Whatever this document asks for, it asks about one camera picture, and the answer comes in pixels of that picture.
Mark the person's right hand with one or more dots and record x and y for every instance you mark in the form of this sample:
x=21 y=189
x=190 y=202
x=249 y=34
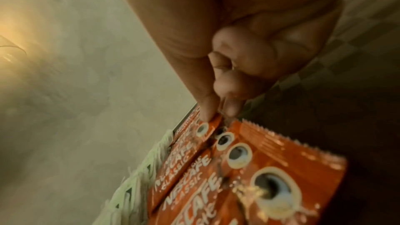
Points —
x=234 y=9

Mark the brown tray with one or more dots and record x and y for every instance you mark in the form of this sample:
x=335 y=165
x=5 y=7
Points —
x=359 y=108

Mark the row of red Nescafe sachets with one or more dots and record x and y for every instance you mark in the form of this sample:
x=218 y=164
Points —
x=265 y=169

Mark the row of tea bags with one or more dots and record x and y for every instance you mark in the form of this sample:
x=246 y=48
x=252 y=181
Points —
x=134 y=189

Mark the glass tube wall lamp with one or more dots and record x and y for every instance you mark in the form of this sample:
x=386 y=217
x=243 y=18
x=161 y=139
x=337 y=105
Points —
x=11 y=51

